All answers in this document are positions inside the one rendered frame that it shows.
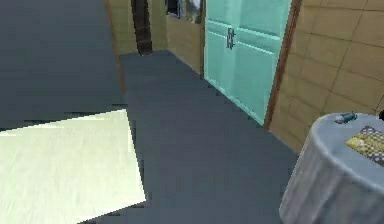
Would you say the framed wall picture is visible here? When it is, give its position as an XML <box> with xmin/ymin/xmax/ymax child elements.
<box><xmin>164</xmin><ymin>0</ymin><xmax>205</xmax><ymax>24</ymax></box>

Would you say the yellow chequered cloth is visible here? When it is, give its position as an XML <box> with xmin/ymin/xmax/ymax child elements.
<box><xmin>344</xmin><ymin>125</ymin><xmax>384</xmax><ymax>167</ymax></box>

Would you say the round grey clothed table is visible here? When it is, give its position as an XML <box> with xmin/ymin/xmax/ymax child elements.
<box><xmin>278</xmin><ymin>112</ymin><xmax>384</xmax><ymax>224</ymax></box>

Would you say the dark door handle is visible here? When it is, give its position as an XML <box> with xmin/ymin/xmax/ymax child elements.
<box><xmin>226</xmin><ymin>27</ymin><xmax>237</xmax><ymax>51</ymax></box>

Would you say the small grey-blue bottle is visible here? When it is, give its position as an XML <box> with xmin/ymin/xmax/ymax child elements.
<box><xmin>334</xmin><ymin>111</ymin><xmax>359</xmax><ymax>125</ymax></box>

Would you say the dark brown post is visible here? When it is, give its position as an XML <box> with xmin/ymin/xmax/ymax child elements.
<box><xmin>130</xmin><ymin>0</ymin><xmax>154</xmax><ymax>57</ymax></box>

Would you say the turquoise room door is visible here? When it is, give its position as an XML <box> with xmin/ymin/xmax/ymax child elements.
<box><xmin>203</xmin><ymin>0</ymin><xmax>294</xmax><ymax>126</ymax></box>

